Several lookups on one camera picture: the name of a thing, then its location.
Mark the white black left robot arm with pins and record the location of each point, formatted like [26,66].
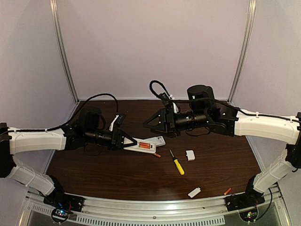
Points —
[85,130]

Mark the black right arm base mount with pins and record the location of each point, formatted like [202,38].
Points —
[248,199]

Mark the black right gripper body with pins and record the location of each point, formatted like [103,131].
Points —
[168,121]

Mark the yellow handled screwdriver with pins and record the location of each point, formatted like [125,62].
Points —
[177,163]

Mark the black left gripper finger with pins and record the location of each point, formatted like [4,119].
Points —
[131,146]
[127,139]

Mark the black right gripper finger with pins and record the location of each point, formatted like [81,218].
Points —
[155,121]
[163,131]

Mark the small white battery cover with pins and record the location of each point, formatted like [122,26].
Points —
[194,192]

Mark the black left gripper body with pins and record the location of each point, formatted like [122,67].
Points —
[116,139]

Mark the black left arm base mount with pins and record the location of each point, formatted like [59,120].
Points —
[61,200]

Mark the aluminium corner post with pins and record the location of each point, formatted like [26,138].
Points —
[250,19]
[62,51]

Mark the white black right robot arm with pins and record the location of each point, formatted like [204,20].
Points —
[224,119]

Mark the large white remote control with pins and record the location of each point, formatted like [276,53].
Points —
[159,141]

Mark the aluminium front rail frame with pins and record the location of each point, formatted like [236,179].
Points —
[192,212]

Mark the right aluminium corner post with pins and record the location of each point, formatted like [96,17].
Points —
[250,19]

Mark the left aluminium corner post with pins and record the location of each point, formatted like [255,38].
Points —
[62,51]

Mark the small white remote control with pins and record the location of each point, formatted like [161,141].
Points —
[150,151]

